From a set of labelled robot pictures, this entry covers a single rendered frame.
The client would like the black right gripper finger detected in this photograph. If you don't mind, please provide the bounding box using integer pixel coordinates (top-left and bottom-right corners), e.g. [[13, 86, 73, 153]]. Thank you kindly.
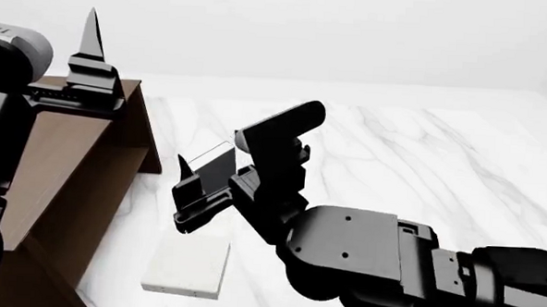
[[170, 152, 209, 215], [225, 164, 261, 210]]

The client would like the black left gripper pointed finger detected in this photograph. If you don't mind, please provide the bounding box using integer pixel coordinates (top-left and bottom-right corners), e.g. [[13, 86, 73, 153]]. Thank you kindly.
[[66, 6, 125, 96]]

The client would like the brown wooden box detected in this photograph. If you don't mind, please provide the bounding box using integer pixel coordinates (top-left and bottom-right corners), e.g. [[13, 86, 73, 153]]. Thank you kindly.
[[0, 72, 167, 307]]

